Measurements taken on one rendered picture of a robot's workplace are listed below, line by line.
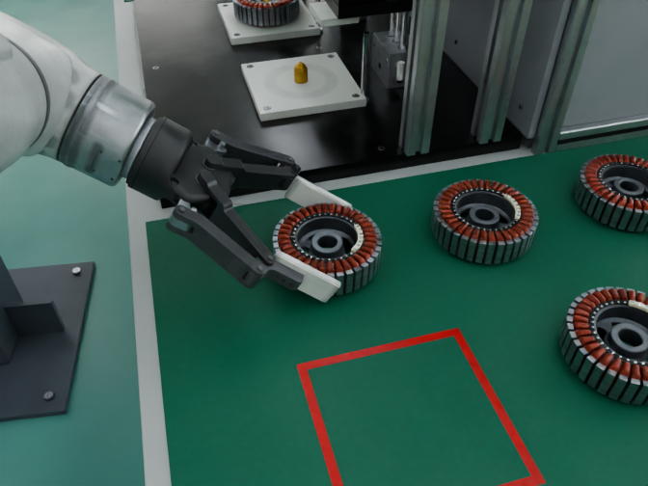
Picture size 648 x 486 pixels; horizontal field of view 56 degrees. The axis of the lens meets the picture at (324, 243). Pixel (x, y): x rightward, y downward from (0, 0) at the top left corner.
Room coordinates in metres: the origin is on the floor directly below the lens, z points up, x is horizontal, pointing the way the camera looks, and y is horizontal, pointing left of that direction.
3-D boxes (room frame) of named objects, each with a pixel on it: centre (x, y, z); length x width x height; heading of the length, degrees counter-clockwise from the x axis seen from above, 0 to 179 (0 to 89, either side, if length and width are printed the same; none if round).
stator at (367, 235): (0.46, 0.00, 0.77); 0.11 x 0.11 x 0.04
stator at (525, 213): (0.51, -0.18, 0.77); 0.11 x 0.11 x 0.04
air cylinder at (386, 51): (0.84, -0.11, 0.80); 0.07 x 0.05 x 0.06; 16
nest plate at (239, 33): (1.04, 0.10, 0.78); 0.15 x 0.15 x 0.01; 16
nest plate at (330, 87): (0.81, 0.03, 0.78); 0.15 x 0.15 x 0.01; 16
